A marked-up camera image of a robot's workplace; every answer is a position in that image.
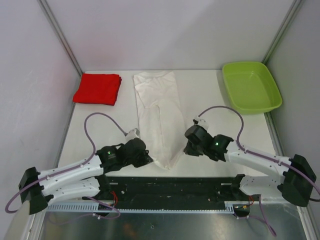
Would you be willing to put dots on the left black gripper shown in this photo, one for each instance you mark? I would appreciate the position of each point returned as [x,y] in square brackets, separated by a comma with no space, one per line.
[145,159]

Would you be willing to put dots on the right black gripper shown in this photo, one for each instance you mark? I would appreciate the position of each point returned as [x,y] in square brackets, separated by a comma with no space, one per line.
[188,150]

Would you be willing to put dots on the white t shirt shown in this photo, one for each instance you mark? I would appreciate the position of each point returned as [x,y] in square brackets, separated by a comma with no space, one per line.
[160,119]

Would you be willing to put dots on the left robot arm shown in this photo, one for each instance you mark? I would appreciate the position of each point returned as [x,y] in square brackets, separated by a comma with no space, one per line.
[84,178]

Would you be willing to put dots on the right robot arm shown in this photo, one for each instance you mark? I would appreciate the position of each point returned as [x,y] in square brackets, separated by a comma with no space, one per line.
[290,178]

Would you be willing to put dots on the green plastic basin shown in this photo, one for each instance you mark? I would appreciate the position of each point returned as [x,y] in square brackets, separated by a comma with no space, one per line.
[250,87]

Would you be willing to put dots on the folded red t shirt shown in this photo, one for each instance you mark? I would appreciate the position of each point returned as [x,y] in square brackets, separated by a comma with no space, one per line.
[100,89]

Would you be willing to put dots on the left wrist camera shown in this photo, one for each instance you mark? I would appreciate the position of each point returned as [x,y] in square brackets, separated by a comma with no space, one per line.
[132,134]

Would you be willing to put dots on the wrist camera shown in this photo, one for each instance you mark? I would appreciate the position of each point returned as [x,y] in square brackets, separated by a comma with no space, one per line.
[132,134]
[201,122]

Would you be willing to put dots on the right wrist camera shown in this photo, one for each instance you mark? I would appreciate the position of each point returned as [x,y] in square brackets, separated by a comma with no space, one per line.
[201,122]

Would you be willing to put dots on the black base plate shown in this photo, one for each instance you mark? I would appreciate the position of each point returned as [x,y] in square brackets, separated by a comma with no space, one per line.
[174,192]

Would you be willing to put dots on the grey slotted cable duct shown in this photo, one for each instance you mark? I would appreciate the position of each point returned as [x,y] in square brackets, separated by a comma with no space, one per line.
[94,207]

